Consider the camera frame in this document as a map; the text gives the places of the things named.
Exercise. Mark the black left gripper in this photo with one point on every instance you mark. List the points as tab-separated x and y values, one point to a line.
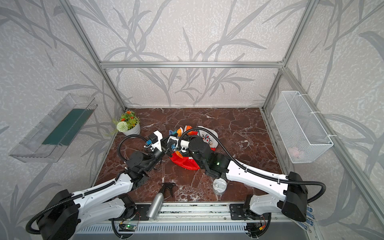
163	142

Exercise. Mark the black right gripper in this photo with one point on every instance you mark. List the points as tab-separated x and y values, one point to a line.
182	146

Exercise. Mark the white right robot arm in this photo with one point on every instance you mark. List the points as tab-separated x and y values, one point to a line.
287	198

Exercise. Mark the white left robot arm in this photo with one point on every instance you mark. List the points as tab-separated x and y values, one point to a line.
68	213

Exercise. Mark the potted artificial flower plant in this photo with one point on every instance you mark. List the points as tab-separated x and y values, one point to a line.
127	124

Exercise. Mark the silver spray bottle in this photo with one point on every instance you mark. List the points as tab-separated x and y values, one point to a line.
158	200

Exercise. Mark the pink object in basket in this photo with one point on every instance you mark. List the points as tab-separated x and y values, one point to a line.
295	153

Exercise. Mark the green circuit board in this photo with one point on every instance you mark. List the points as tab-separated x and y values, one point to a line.
126	227

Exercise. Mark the blue white work glove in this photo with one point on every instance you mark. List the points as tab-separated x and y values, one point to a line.
310	217

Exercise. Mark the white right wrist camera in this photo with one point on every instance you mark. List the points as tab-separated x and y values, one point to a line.
176	144

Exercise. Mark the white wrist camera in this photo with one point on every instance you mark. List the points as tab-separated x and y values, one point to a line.
154	140
176	144

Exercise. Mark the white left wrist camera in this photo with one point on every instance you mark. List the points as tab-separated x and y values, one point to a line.
154	140

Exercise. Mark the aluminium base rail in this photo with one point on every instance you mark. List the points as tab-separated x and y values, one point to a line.
177	218

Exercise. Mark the white wire mesh basket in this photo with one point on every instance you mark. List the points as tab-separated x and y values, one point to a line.
299	127

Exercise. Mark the clear plastic wall shelf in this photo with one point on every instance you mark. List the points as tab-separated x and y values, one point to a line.
47	142

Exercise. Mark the aluminium cage frame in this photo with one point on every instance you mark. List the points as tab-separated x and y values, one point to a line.
370	194

